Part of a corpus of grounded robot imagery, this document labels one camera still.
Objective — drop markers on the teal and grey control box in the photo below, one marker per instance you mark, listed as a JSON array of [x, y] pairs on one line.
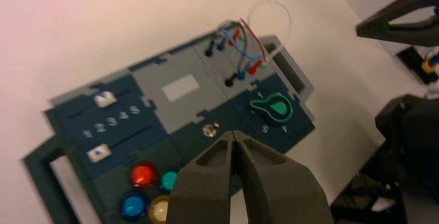
[[192, 102]]

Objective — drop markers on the small grey display screen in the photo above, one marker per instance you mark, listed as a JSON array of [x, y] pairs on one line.
[[180, 87]]

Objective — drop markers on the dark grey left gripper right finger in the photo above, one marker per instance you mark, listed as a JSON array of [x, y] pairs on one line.
[[277, 191]]

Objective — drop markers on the red round push button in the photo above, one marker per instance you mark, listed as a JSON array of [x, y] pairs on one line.
[[143, 175]]

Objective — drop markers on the white slider knob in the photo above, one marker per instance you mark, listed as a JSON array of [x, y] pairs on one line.
[[98, 153], [104, 98]]

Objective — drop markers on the yellow round push button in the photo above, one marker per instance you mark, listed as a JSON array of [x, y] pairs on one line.
[[158, 210]]

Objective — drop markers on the green rotary selector knob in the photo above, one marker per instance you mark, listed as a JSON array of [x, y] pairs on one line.
[[272, 107]]

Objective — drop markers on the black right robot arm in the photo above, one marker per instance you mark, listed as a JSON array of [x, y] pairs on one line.
[[411, 133]]

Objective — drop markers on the metal toggle switch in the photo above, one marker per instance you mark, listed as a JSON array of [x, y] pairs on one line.
[[210, 130]]

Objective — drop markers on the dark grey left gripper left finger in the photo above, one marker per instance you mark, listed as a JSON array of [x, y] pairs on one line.
[[202, 188]]

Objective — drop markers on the teal round push button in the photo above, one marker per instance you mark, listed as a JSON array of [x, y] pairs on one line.
[[168, 180]]

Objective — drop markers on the blue round push button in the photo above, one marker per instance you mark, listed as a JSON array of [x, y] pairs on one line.
[[133, 206]]

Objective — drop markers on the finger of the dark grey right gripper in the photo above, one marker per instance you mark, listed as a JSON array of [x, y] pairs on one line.
[[377, 30]]

